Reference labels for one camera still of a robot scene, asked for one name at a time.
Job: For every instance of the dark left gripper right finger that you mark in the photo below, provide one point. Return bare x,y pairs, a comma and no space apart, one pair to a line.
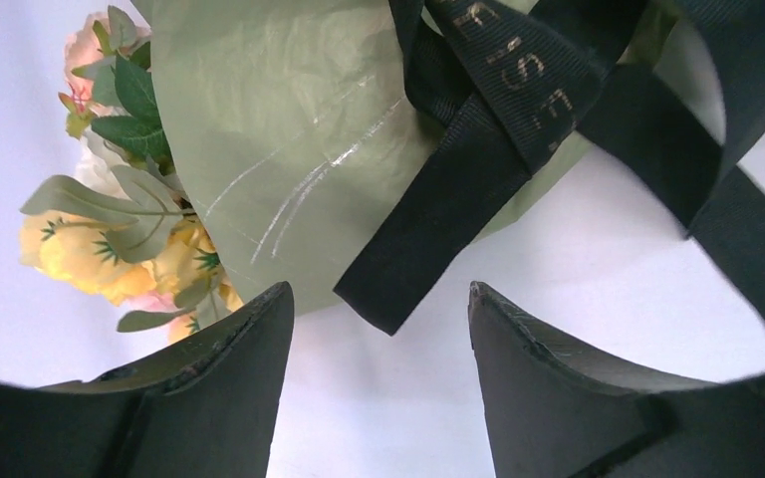
556,406

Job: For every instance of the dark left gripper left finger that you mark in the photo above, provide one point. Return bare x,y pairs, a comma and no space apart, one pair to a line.
205,406

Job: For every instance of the yellow fake flower bunch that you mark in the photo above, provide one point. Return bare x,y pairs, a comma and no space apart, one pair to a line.
143,248

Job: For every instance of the orange wrapping paper sheet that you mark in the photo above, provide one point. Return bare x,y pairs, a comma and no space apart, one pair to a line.
354,148

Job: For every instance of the peach white fake flower bunch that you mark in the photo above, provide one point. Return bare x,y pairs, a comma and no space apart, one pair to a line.
89,72

